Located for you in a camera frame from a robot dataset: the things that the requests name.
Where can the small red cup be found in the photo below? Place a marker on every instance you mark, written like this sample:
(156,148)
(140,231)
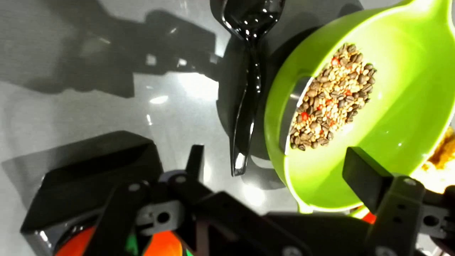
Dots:
(368,218)

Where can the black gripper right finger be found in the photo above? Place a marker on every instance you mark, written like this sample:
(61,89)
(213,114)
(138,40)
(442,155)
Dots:
(394,201)

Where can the yellow cloth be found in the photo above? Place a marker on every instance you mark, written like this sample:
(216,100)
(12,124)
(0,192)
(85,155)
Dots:
(440,164)

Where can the orange red ball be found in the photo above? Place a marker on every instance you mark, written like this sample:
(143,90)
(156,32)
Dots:
(163,244)

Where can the black box holder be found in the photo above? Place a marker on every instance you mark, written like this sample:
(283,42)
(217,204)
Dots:
(74,190)

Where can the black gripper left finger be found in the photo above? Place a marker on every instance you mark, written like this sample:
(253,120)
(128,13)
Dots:
(138,211)

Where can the coffee beans in bowl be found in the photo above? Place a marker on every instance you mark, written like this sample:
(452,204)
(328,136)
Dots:
(332,99)

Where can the black plastic spoon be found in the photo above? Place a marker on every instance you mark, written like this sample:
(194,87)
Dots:
(248,20)

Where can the green plastic bowl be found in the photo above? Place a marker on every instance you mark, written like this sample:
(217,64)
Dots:
(412,47)

